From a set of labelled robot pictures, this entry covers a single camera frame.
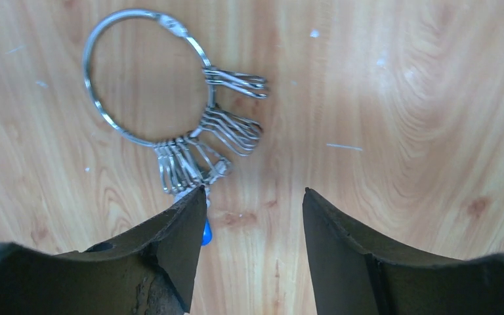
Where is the blue key tag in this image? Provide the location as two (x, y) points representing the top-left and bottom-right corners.
(201, 219), (213, 246)

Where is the silver keyring with clips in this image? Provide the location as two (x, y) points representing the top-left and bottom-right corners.
(81, 8), (269, 196)

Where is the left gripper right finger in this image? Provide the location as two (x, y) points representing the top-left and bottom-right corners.
(303, 188), (504, 314)

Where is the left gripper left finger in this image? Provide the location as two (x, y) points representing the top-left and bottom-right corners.
(0, 187), (207, 314)

